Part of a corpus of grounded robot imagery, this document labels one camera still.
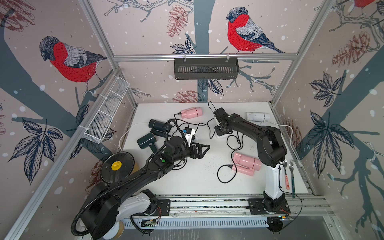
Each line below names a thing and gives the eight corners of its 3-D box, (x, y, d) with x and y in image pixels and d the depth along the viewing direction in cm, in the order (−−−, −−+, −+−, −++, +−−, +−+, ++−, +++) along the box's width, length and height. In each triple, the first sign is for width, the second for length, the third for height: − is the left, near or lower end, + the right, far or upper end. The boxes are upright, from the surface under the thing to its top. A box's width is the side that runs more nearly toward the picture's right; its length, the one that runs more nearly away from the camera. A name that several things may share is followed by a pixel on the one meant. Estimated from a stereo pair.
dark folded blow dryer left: (147, 133, 106) (144, 127, 100) (152, 124, 111) (150, 118, 105) (167, 138, 103) (166, 132, 98) (172, 128, 108) (170, 123, 103)
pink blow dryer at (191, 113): (181, 119, 112) (181, 115, 108) (181, 113, 117) (180, 108, 113) (202, 117, 114) (202, 113, 110) (200, 111, 118) (201, 106, 114)
